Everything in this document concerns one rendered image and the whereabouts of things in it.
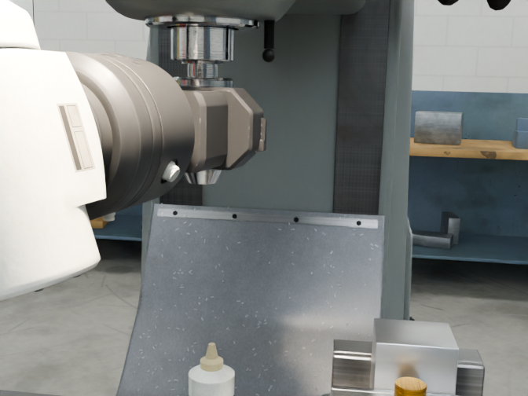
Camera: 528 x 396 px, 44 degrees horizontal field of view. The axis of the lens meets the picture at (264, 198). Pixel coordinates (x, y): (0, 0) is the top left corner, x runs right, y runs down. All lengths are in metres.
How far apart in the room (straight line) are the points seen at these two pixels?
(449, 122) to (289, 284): 3.39
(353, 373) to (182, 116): 0.29
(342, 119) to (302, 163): 0.08
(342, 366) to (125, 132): 0.32
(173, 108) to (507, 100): 4.46
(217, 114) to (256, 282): 0.47
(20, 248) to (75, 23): 4.89
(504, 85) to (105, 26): 2.85
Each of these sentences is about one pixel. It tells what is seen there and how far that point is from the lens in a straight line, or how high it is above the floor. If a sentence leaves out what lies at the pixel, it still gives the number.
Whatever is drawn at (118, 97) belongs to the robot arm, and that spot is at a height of 1.26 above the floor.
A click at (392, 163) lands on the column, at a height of 1.16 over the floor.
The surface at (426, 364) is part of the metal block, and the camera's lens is 0.51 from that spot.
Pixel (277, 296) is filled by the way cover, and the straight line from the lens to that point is 0.86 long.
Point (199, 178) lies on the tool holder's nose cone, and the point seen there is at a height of 1.19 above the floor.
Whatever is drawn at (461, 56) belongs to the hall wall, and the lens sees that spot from 4.74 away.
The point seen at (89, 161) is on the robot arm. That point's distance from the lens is 0.31.
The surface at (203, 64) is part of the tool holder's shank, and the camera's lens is 0.49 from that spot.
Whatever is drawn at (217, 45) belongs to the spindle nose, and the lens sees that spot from 0.48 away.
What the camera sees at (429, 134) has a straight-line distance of 4.20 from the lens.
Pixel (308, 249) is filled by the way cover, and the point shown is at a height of 1.05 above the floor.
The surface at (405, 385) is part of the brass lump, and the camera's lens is 0.48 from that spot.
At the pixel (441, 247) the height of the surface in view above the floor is 0.24.
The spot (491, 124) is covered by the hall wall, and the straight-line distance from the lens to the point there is 4.77.
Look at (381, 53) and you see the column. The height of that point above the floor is 1.30.
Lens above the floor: 1.27
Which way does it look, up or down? 11 degrees down
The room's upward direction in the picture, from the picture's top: 1 degrees clockwise
